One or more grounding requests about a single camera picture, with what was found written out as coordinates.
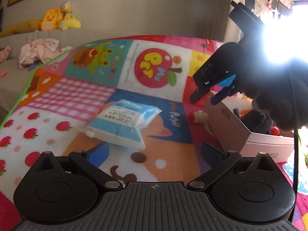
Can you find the small cream red toy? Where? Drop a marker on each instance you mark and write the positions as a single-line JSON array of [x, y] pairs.
[[199, 116]]

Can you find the pink white clothes pile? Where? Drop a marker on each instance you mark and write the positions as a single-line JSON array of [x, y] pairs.
[[41, 50]]

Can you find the person's right hand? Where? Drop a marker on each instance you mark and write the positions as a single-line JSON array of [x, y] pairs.
[[281, 96]]

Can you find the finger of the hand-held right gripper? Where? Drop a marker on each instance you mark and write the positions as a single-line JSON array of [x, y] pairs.
[[204, 91], [228, 84]]

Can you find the mustard yellow pillow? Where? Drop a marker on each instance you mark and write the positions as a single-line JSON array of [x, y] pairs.
[[19, 27]]

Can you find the pink cardboard box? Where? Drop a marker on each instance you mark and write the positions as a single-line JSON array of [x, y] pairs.
[[259, 146]]

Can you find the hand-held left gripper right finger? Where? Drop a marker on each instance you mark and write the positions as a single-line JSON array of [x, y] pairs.
[[210, 152]]

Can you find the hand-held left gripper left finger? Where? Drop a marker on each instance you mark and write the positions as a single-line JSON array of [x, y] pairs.
[[98, 152]]

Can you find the black plush toy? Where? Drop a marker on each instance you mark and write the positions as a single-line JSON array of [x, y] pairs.
[[255, 122]]

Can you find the blue white tissue pack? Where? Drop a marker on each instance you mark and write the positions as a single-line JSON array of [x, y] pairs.
[[120, 122]]

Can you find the yellow duck plush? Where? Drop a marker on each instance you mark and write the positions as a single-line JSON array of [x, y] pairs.
[[50, 19]]

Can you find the pink cloth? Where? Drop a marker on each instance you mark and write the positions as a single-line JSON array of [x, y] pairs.
[[4, 54]]

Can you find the red hooded doll figurine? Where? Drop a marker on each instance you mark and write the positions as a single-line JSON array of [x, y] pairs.
[[275, 130]]

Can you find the colourful printed mat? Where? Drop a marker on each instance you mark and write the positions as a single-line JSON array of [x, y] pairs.
[[72, 93]]

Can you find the yellow plush toy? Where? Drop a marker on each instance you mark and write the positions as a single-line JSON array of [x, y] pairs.
[[71, 20]]

